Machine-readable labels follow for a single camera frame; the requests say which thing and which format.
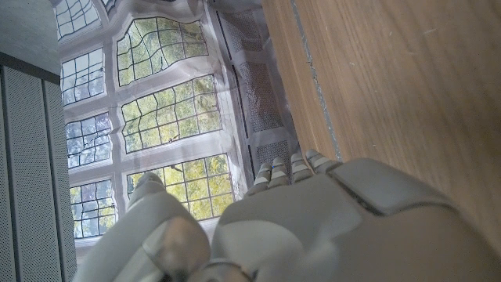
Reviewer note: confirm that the printed window backdrop cloth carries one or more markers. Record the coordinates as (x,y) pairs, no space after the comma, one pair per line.
(168,113)

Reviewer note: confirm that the grey perforated wall panel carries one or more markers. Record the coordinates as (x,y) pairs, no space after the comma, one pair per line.
(31,176)

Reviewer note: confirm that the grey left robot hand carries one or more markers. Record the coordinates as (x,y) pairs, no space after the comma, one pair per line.
(313,227)

